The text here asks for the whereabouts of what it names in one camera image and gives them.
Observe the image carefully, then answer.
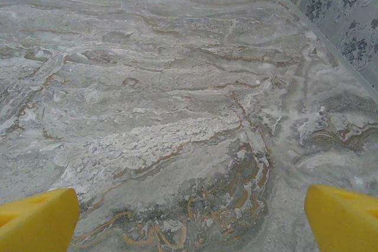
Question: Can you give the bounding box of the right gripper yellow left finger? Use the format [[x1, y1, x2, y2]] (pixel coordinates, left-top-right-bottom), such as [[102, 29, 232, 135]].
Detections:
[[0, 188, 81, 252]]

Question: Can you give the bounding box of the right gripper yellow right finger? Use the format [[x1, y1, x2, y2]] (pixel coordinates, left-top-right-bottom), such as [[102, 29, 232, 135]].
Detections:
[[304, 184, 378, 252]]

